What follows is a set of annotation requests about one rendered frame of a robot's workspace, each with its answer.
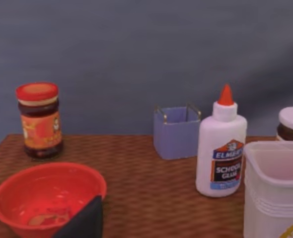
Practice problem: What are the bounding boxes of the red-lidded chili sauce jar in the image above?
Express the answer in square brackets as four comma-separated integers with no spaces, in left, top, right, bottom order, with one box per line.
[15,82,64,159]

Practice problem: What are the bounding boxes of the white-lidded dark jar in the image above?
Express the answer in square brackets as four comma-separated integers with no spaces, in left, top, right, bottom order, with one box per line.
[275,106,293,142]

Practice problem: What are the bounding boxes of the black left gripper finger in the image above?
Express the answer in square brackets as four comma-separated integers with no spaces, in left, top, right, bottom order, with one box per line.
[54,194,103,238]

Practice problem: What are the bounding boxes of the translucent white plastic container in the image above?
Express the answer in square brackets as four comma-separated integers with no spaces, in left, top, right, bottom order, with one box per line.
[243,140,293,238]

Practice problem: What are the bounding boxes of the white school glue bottle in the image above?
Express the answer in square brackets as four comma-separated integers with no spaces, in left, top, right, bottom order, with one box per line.
[195,84,248,198]

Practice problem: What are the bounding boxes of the red plastic bowl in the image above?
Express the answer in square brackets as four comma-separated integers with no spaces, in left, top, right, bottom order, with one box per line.
[0,162,107,238]

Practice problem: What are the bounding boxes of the blue square pen holder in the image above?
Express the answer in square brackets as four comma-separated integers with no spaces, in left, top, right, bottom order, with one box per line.
[153,103,202,160]

